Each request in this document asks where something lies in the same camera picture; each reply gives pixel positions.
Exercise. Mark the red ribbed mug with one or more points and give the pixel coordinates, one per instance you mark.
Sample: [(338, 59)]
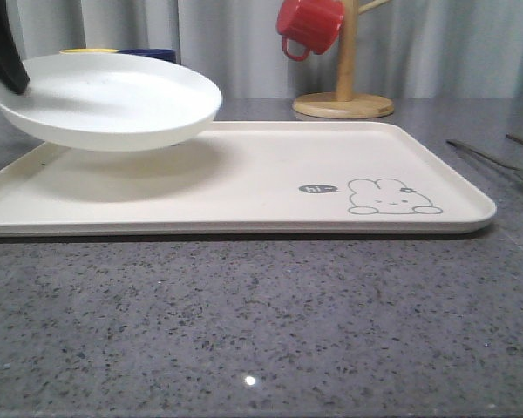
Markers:
[(309, 26)]

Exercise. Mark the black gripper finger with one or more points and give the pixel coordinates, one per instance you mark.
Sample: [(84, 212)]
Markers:
[(12, 72)]

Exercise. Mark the white round plate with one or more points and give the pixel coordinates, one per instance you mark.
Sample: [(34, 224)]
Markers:
[(110, 102)]

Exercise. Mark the dark blue mug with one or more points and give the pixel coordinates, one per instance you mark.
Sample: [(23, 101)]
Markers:
[(167, 55)]

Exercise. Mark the wooden mug tree stand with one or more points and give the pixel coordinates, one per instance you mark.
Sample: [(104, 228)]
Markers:
[(344, 102)]

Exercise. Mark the yellow mug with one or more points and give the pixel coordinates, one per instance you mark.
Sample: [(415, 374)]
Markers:
[(89, 51)]

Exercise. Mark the cream rabbit print tray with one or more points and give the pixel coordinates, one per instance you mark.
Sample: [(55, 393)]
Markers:
[(245, 177)]

